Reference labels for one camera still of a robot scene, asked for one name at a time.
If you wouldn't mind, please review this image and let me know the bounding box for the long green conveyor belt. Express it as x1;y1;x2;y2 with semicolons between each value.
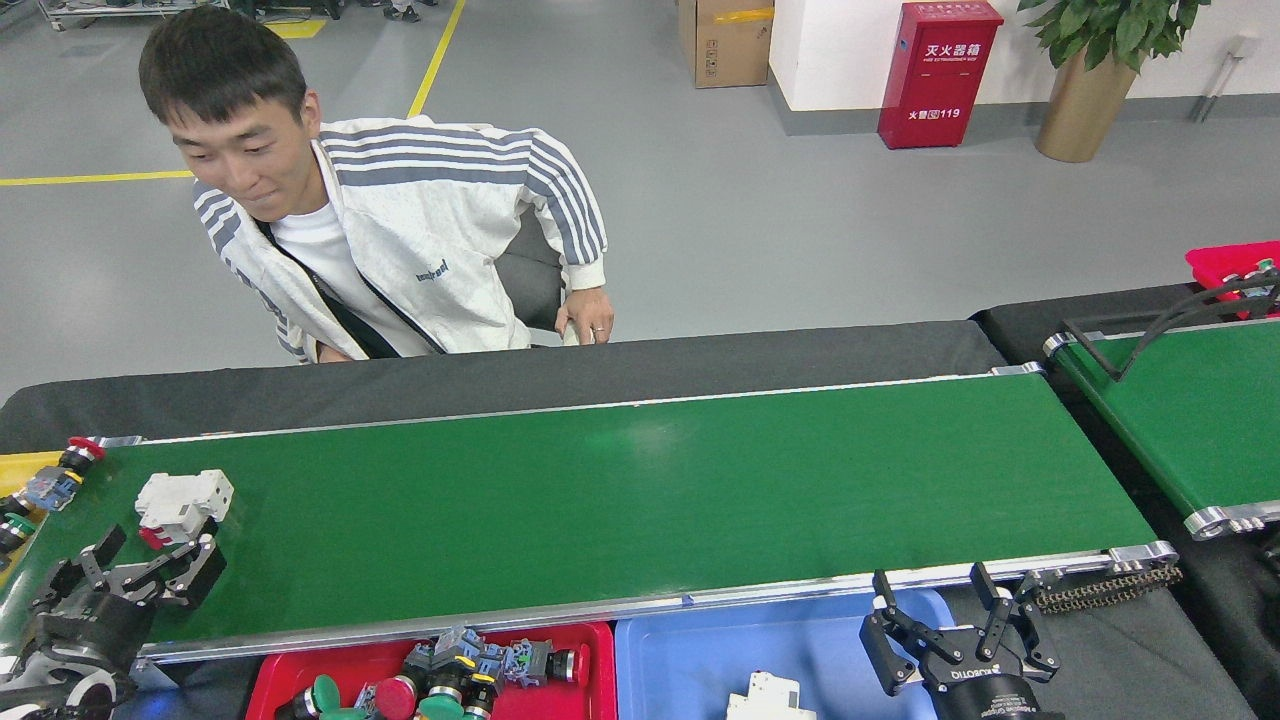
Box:
0;362;1181;666

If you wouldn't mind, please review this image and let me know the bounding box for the metal rack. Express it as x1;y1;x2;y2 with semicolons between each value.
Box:
38;0;231;31

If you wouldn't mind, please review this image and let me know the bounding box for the red parts bin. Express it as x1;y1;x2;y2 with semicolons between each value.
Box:
1185;240;1280;321

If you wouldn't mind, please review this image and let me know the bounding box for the blue plastic tray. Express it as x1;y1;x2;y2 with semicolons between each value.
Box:
614;588;956;720

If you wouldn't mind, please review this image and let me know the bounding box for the white circuit breaker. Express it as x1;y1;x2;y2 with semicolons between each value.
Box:
726;672;816;720
135;469;236;551

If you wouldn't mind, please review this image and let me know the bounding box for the potted plant in gold pot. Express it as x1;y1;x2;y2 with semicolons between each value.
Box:
1018;0;1213;163

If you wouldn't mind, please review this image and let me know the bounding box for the cardboard box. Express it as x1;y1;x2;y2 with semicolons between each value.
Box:
678;0;774;89

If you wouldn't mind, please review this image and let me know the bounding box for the black drive chain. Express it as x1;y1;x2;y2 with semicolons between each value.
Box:
1035;563;1184;614

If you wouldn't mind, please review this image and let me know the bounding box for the person's left hand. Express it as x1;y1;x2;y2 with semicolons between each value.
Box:
553;287;615;347

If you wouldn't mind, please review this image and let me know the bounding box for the yellow plastic bin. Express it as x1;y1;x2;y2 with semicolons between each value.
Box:
0;450;66;591

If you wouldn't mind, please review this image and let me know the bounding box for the short green conveyor belt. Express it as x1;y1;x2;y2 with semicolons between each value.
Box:
1042;315;1280;541

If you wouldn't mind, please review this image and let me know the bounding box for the black cable bundle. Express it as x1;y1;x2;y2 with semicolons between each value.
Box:
1115;268;1280;383

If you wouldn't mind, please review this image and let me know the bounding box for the red fire extinguisher cabinet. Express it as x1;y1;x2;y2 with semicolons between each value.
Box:
877;0;1005;150

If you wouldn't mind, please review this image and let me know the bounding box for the grey office chair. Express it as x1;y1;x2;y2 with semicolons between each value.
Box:
493;205;581;348

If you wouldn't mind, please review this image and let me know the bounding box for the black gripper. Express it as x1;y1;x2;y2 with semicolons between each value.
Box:
858;560;1066;720
18;523;229;686

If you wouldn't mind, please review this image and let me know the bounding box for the black guide bracket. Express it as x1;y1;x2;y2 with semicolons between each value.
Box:
1060;315;1126;383

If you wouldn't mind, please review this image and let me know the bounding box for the red plastic tray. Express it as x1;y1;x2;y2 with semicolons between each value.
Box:
245;620;617;720

